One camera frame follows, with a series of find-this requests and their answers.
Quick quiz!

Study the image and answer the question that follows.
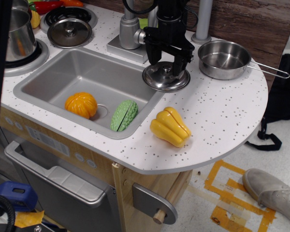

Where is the orange toy carrot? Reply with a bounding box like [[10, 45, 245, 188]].
[[60, 0, 84, 7]]

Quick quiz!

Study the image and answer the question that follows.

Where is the large steel stock pot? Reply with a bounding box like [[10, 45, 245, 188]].
[[6, 0, 37, 62]]

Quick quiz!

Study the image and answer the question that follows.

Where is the grey vertical pole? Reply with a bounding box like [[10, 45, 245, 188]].
[[191, 0, 213, 44]]

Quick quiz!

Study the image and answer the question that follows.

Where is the orange toy pumpkin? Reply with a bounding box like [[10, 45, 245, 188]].
[[64, 92, 98, 119]]

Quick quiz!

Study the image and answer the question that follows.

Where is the black rear stove burner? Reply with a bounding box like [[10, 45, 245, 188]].
[[40, 6, 98, 33]]

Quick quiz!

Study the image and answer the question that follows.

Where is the grey suede shoe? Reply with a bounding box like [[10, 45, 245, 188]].
[[242, 169, 290, 220]]

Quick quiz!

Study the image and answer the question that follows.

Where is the grey toy dishwasher door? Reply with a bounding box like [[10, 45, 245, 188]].
[[4, 141, 121, 232]]

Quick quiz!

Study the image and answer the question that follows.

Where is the green toy bitter gourd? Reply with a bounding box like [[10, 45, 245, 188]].
[[110, 100, 138, 132]]

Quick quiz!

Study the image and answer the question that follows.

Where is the yellow tape piece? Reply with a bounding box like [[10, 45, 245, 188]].
[[14, 211, 44, 228]]

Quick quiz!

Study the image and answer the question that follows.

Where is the grey side bracket with peg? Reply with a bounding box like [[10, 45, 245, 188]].
[[132, 183, 178, 225]]

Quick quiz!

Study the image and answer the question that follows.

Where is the small yellow toy vegetable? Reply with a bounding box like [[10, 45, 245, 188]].
[[30, 11, 41, 29]]

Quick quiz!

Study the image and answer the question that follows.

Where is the steel saucepan with wire handle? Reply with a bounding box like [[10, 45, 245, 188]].
[[198, 40, 290, 80]]

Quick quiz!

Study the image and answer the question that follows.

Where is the blue tool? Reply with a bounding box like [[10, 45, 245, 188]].
[[0, 181, 38, 212]]

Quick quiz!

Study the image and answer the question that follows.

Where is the yellow toy bell pepper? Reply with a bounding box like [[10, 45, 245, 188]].
[[150, 107, 191, 147]]

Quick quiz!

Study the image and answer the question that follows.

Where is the grey toy sink basin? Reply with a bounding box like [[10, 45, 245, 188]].
[[14, 48, 164, 139]]

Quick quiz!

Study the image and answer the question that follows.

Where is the black backpack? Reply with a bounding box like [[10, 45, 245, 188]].
[[246, 54, 290, 151]]

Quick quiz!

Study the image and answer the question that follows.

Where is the steel pan lid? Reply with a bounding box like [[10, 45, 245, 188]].
[[142, 61, 190, 92]]

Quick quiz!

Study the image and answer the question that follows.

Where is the front stove burner ring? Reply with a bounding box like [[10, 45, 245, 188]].
[[3, 38, 50, 78]]

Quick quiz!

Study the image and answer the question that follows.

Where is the silver toy faucet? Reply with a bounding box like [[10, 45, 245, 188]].
[[107, 7, 148, 63]]

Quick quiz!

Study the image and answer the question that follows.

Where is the steel lid on stove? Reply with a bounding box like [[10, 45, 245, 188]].
[[47, 18, 92, 48]]

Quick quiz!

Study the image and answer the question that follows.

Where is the green toy plate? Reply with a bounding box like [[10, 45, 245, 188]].
[[139, 18, 148, 29]]

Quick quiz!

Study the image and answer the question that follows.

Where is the black corrugated cable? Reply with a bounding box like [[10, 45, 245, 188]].
[[0, 193, 16, 232]]

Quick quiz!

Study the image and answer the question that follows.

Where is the red toy chili pepper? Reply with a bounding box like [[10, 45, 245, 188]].
[[29, 1, 63, 15]]

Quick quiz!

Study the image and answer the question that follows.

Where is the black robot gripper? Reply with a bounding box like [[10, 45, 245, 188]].
[[144, 0, 194, 76]]

